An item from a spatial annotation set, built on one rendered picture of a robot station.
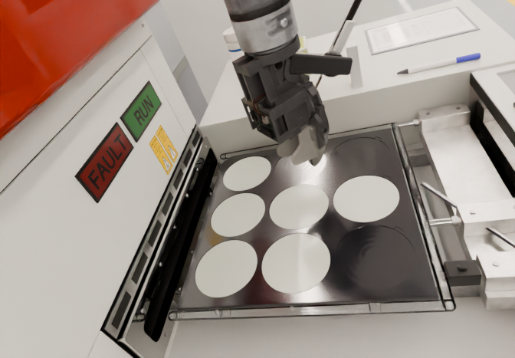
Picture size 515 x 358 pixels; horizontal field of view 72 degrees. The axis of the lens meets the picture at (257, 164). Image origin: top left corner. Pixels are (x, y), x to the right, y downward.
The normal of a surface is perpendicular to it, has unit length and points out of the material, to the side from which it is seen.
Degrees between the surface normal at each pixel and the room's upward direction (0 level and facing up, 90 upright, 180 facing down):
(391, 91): 90
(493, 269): 0
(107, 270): 90
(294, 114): 90
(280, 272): 0
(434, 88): 90
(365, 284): 0
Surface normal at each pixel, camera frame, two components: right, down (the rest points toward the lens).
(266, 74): 0.54, 0.38
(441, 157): -0.30, -0.75
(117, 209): 0.94, -0.16
